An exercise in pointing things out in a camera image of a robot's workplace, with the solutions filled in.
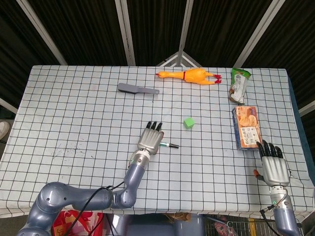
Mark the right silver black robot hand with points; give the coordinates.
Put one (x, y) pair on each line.
(275, 170)

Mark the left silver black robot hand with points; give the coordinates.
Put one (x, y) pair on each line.
(150, 140)

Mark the green white marker pen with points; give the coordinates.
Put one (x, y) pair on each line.
(165, 144)

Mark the black marker cap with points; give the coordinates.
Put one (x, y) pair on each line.
(174, 146)

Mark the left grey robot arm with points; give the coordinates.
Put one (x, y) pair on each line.
(56, 196)

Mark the green foam cube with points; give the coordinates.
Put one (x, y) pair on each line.
(188, 123)

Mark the orange blue biscuit box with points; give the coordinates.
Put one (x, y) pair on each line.
(247, 127)

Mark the grey plastic spatula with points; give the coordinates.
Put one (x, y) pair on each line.
(128, 88)

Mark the dark blue under cloth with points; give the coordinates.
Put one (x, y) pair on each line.
(299, 118)

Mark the blue white checkered tablecloth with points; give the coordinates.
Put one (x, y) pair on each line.
(98, 110)

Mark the yellow rubber chicken toy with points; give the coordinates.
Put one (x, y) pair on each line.
(194, 76)

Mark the green snack bag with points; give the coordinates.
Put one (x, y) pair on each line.
(238, 86)

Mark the red plastic bag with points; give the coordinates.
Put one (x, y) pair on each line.
(92, 221)

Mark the white aluminium frame bar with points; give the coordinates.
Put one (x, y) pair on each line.
(7, 105)
(307, 108)

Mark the white triangular frame brace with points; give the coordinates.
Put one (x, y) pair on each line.
(179, 57)

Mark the white aluminium frame post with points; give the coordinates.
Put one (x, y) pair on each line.
(41, 32)
(126, 32)
(258, 32)
(185, 24)

